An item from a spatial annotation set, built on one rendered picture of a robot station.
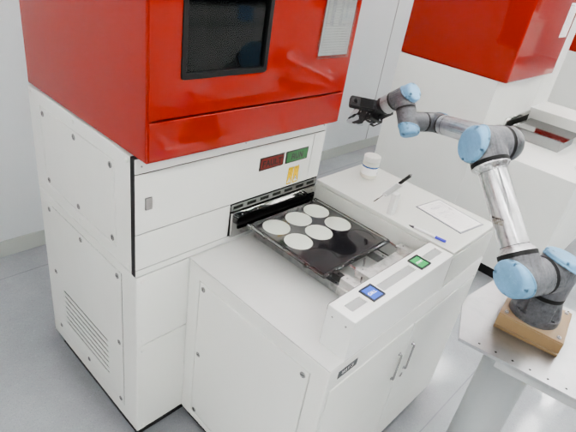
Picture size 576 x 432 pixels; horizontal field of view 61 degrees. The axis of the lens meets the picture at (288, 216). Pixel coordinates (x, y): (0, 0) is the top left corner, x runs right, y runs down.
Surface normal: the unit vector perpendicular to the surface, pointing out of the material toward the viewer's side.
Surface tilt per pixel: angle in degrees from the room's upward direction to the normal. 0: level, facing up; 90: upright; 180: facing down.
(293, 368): 90
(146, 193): 90
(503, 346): 0
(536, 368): 0
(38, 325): 0
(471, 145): 83
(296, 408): 90
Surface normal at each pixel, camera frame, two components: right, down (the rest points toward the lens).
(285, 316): 0.14, -0.86
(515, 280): -0.87, 0.18
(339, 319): -0.69, 0.27
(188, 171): 0.71, 0.44
